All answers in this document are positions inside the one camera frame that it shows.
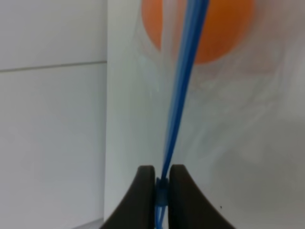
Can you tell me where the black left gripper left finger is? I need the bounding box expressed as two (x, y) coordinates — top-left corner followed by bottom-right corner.
(102, 166), (155, 229)

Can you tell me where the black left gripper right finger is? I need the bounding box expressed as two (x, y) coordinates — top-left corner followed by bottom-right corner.
(168, 165), (234, 229)

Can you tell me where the clear zip bag blue seal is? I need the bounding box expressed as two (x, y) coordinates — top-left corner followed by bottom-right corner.
(104, 0), (305, 229)

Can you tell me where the orange toy fruit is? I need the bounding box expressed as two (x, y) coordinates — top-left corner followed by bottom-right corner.
(141, 0), (255, 64)

